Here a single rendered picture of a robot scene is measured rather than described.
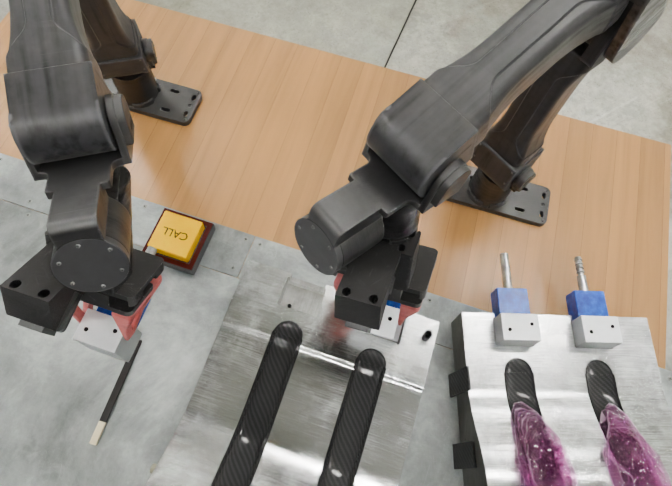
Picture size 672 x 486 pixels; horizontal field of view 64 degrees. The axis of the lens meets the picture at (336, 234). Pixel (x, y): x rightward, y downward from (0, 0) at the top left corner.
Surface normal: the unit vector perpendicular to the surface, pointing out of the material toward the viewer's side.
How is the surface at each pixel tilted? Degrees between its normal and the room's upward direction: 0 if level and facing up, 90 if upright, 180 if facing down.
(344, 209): 12
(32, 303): 61
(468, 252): 0
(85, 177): 25
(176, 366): 0
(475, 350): 0
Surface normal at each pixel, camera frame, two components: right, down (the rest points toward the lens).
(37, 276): 0.20, -0.77
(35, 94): 0.12, -0.20
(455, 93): -0.14, -0.25
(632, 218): 0.07, -0.42
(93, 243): 0.25, 0.63
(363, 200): 0.22, -0.53
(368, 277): 0.01, -0.72
